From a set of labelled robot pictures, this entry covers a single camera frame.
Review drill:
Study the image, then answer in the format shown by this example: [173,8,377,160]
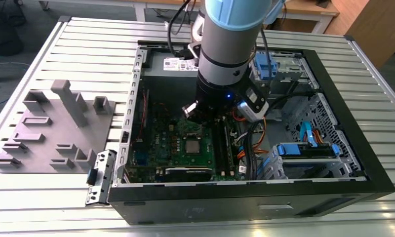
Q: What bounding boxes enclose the blue drive bay latch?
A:
[254,54,280,81]

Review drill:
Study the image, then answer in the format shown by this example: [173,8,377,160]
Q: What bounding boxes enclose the grey metal disk cage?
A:
[270,143,364,180]

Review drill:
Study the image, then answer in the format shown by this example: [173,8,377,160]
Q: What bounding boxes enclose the orange red wire bundle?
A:
[233,110,269,161]

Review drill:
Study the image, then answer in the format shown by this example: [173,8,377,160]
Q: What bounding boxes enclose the wooden desk white frame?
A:
[284,0,341,34]

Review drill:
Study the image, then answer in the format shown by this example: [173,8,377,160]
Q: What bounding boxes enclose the grey power supply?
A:
[142,52,205,111]

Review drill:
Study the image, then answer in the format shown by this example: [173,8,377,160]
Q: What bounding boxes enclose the black camera cable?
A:
[167,0,194,60]
[260,26,274,86]

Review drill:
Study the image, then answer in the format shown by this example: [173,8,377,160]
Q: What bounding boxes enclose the blue flat wire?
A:
[301,121,320,148]
[260,157,276,179]

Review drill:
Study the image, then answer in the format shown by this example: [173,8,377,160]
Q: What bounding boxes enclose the brown wooden cabinet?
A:
[326,0,395,69]

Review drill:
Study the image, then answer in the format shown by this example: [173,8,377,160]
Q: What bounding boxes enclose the thin red wire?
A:
[137,88,151,143]

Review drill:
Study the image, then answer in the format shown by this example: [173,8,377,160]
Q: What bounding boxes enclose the black PC case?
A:
[107,39,395,225]

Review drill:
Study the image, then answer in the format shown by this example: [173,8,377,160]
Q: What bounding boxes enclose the black bin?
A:
[0,9,25,57]

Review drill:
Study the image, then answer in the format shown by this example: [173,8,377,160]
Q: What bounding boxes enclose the CPU socket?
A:
[183,137,205,158]

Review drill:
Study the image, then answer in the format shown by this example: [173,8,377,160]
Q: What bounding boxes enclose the silver CPU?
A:
[186,140,202,154]

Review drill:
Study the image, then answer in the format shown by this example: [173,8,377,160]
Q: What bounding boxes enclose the grey parts rack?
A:
[0,79,118,175]

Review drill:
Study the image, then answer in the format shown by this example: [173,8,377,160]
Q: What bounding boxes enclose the green motherboard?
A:
[129,98,244,184]

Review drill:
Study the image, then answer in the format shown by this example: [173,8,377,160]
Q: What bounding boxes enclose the thick black cable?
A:
[244,91,320,180]

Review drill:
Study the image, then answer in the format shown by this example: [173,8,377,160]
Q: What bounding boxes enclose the metal slot bracket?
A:
[85,149,119,206]

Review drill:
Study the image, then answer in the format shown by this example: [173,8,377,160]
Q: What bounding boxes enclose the hard disk in blue carrier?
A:
[277,143,341,158]

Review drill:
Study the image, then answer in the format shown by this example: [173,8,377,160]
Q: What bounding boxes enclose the grey metal drive cage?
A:
[250,51,321,112]

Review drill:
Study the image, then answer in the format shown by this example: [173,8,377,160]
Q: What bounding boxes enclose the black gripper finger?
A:
[181,102,201,121]

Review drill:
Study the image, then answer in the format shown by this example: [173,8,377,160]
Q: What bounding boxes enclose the black graphics card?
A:
[165,167,216,182]

